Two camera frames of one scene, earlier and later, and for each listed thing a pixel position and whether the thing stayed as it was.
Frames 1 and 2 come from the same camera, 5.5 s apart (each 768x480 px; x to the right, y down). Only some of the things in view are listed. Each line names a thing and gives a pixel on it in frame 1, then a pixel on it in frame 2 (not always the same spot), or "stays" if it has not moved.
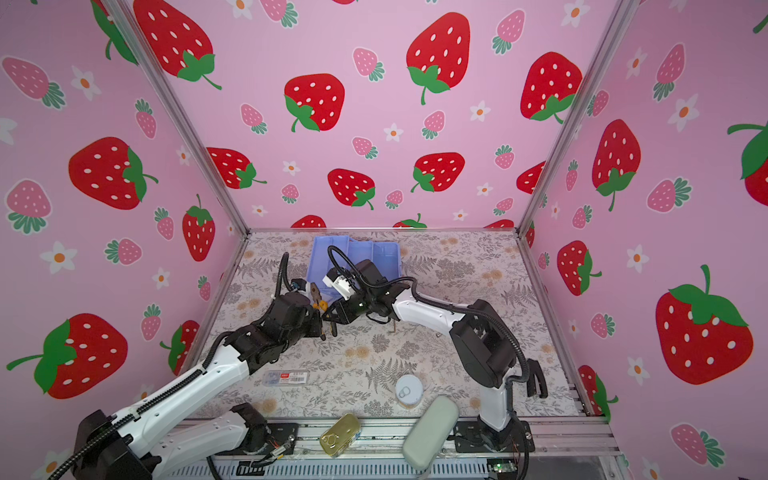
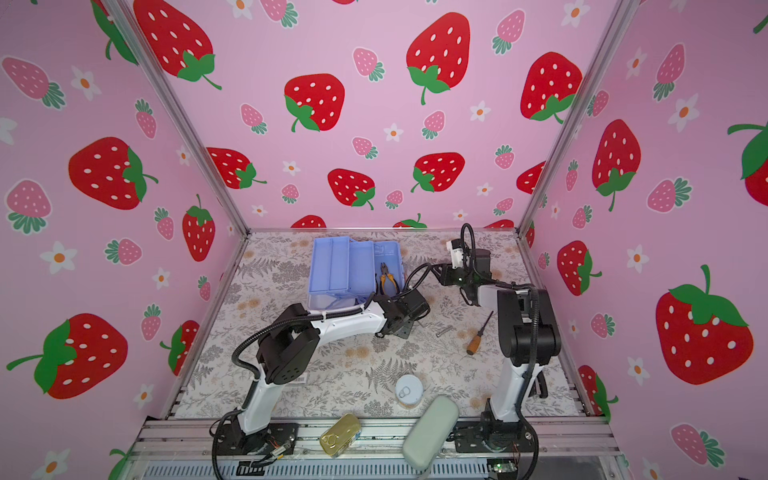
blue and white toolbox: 341,252 stays
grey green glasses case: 425,442 stays
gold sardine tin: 341,435 stays
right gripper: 341,313 -> 446,276
